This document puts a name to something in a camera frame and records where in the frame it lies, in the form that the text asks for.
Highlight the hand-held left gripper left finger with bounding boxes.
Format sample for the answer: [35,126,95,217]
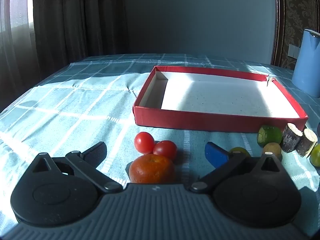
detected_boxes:
[32,141,123,194]

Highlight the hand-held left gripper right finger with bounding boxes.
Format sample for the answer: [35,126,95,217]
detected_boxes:
[189,142,283,193]

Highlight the green tangerine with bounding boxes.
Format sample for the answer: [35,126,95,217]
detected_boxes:
[229,147,253,158]
[310,144,320,167]

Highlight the red cherry tomato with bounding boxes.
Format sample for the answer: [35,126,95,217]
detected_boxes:
[134,132,155,155]
[153,140,177,161]

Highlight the red cardboard box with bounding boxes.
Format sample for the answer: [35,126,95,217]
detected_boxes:
[133,66,308,133]

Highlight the brown round longan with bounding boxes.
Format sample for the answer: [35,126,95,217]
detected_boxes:
[262,142,283,162]

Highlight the orange tangerine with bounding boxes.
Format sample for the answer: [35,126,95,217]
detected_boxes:
[129,154,176,184]

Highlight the cut green lime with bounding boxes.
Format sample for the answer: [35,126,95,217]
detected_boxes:
[257,125,283,148]

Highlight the blue checked tablecloth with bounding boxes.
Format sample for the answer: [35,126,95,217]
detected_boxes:
[0,53,320,240]

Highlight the blue kettle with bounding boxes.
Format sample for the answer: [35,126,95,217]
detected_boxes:
[292,29,320,97]

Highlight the dark patterned curtain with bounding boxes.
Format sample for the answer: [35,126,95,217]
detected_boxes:
[32,0,129,62]

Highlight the sheer window curtain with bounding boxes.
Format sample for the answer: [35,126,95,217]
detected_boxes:
[0,0,37,112]

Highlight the white wall socket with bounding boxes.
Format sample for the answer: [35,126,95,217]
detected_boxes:
[287,44,300,58]

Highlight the dark wooden frame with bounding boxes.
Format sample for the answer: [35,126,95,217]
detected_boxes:
[271,0,287,67]

